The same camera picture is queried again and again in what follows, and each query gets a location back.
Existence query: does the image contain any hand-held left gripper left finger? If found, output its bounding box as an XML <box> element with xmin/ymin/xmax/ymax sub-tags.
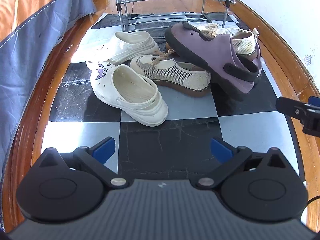
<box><xmin>40</xmin><ymin>137</ymin><xmax>129</xmax><ymax>189</ymax></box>

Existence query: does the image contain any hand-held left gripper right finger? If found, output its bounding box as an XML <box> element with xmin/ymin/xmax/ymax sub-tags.
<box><xmin>195</xmin><ymin>137</ymin><xmax>288</xmax><ymax>189</ymax></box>

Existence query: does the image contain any purple clog with black strap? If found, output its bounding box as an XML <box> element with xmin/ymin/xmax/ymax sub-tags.
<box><xmin>164</xmin><ymin>22</ymin><xmax>260</xmax><ymax>102</ymax></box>
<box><xmin>246</xmin><ymin>42</ymin><xmax>262</xmax><ymax>77</ymax></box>

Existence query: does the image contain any white clog with purple charms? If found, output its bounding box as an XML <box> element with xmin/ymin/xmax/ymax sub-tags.
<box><xmin>86</xmin><ymin>60</ymin><xmax>169</xmax><ymax>127</ymax></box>

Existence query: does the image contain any beige mesh sneaker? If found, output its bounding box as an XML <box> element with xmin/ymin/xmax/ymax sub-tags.
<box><xmin>129</xmin><ymin>49</ymin><xmax>212</xmax><ymax>98</ymax></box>
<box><xmin>195</xmin><ymin>23</ymin><xmax>259</xmax><ymax>55</ymax></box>

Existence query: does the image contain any plain white clog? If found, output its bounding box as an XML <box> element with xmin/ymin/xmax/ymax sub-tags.
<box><xmin>106</xmin><ymin>31</ymin><xmax>160</xmax><ymax>65</ymax></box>

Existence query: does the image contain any orange and grey bed sheet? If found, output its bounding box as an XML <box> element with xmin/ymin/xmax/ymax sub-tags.
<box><xmin>0</xmin><ymin>0</ymin><xmax>98</xmax><ymax>175</ymax></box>

